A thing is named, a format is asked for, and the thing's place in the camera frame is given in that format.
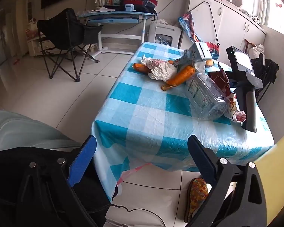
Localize white plastic bag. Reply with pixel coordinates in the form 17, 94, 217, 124
144, 58, 178, 81

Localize white plastic bin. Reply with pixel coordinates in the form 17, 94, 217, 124
148, 20, 182, 49

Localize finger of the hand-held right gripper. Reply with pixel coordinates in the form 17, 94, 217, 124
208, 70, 233, 77

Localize black folding chair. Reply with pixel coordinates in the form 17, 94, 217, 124
37, 8, 104, 83

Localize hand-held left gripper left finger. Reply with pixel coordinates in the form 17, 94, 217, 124
16, 135, 107, 227

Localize loose white papers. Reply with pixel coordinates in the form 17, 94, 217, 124
91, 7, 115, 14

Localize dark blue red backpack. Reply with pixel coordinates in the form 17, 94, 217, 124
120, 0, 159, 14

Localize small pink white carton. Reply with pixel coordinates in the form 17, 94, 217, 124
234, 110, 247, 123

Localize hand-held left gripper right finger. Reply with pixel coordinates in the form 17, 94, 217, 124
187, 135, 269, 227

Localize red snack packet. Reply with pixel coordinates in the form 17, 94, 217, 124
209, 63, 237, 121

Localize clear plastic bottle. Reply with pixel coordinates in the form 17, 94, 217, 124
186, 73, 229, 121

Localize white low cabinet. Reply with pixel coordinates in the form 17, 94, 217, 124
26, 19, 53, 57

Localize pink plastic strip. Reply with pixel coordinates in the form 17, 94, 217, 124
117, 162, 155, 186

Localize window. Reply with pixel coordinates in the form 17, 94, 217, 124
239, 0, 284, 40

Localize blue study desk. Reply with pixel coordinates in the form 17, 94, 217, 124
78, 11, 157, 63

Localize black elastic cord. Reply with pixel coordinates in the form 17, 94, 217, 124
192, 1, 221, 48

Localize light blue milk carton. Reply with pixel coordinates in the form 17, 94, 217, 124
174, 42, 213, 67

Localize black garment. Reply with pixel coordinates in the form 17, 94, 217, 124
251, 52, 280, 86

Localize yellow plastic basin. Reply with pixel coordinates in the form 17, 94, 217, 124
253, 123, 284, 227

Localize pale green plastic container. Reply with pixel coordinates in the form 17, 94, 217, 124
0, 110, 86, 152

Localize colourful patterned slipper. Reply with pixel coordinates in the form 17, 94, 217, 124
183, 177, 209, 223

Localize colourful printed cloth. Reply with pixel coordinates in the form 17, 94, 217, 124
178, 12, 220, 60

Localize dark wooden chair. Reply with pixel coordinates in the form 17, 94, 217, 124
244, 38, 280, 105

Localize black cable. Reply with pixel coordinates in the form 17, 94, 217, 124
108, 203, 167, 227

